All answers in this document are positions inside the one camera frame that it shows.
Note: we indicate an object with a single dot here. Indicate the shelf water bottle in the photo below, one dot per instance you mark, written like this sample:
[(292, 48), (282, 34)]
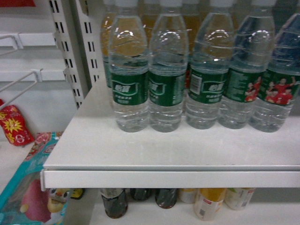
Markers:
[(210, 62), (128, 64), (251, 55), (281, 80), (168, 60)]

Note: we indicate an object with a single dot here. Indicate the white slotted shelf upright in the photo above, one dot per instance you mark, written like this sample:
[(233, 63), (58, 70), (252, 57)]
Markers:
[(77, 38)]

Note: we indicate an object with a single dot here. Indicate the rear left water bottle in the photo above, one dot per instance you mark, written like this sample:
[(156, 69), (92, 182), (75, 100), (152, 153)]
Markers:
[(106, 25)]

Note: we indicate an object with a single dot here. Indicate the dark tea bottle middle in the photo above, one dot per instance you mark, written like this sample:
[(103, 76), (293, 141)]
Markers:
[(140, 194)]

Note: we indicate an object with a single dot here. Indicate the dark tea bottle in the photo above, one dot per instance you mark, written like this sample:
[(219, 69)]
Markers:
[(115, 202), (140, 194), (166, 198)]

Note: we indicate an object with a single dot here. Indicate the dark tea bottle right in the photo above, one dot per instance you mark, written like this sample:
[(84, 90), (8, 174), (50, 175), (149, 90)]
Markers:
[(166, 198)]

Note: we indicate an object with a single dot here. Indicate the cream drink bottle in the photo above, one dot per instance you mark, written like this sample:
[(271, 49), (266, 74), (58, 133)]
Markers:
[(187, 195)]

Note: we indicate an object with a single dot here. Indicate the dark tea bottle left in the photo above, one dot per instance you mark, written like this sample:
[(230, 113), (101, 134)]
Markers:
[(115, 202)]

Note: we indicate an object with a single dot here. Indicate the orange juice bottle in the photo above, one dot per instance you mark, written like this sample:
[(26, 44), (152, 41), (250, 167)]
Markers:
[(208, 202)]

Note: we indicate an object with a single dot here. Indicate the white green drink bottle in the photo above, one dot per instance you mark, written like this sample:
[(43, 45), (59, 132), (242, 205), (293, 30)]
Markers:
[(238, 198)]

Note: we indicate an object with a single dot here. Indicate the red snack packet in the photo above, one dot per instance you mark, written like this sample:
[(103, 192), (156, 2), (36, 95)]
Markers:
[(14, 126)]

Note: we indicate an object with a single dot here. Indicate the teal noodle bag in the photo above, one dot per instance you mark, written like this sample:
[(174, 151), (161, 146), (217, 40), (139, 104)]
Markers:
[(23, 201)]

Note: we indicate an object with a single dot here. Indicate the red hanging package top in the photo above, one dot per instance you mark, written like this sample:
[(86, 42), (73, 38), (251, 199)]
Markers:
[(16, 3)]

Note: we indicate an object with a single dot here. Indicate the white wire display hook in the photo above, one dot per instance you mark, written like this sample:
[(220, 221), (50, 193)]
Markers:
[(37, 79)]

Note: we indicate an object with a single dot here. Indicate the upper white wire hook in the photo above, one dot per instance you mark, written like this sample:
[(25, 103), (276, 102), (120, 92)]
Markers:
[(10, 40)]

